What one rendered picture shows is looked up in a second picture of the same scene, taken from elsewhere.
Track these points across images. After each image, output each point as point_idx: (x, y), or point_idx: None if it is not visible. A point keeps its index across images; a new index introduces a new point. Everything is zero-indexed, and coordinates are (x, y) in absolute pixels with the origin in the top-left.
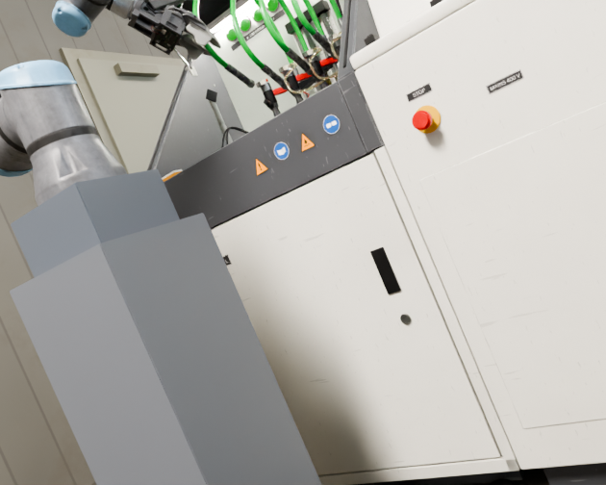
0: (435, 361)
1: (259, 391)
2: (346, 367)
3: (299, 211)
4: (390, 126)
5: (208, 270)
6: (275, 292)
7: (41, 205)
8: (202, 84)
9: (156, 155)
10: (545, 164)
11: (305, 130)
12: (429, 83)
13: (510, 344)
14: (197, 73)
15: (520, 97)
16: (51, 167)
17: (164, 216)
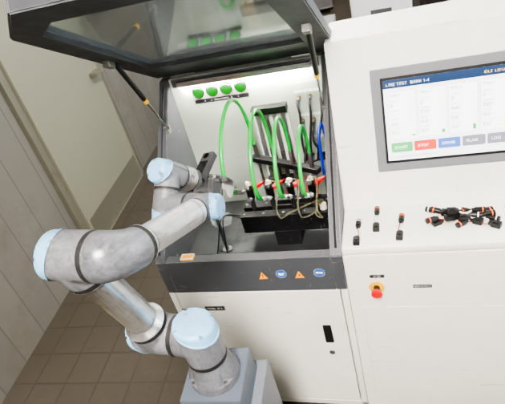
0: (341, 368)
1: None
2: (289, 361)
3: (283, 300)
4: (354, 283)
5: (272, 392)
6: (253, 327)
7: (210, 401)
8: (174, 136)
9: None
10: (427, 317)
11: (300, 270)
12: (384, 274)
13: (382, 369)
14: (171, 128)
15: (427, 293)
16: (214, 382)
17: (254, 373)
